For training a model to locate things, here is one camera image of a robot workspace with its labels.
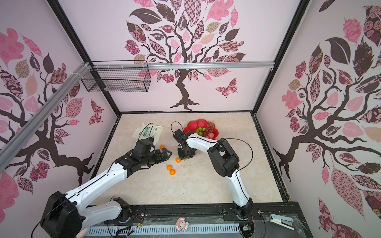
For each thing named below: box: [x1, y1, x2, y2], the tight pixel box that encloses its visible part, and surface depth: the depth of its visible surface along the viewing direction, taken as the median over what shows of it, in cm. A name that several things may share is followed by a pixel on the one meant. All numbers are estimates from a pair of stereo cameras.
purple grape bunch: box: [202, 120, 216, 137], surface depth 106 cm
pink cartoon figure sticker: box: [175, 217, 190, 233], surface depth 70 cm
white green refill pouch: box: [131, 122, 165, 143], surface depth 109 cm
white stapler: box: [269, 213, 295, 231], surface depth 71 cm
